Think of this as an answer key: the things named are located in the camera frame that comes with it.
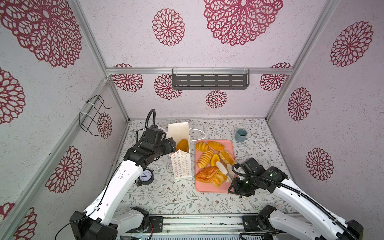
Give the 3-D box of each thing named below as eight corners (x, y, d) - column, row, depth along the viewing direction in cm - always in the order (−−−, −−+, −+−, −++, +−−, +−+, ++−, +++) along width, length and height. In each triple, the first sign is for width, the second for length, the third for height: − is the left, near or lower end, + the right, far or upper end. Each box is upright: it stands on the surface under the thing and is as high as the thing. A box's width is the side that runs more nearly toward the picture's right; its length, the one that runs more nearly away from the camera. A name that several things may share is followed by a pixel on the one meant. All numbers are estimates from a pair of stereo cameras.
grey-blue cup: (235, 142, 109) (237, 136, 104) (233, 134, 114) (235, 128, 109) (246, 142, 109) (248, 136, 104) (243, 134, 114) (246, 128, 109)
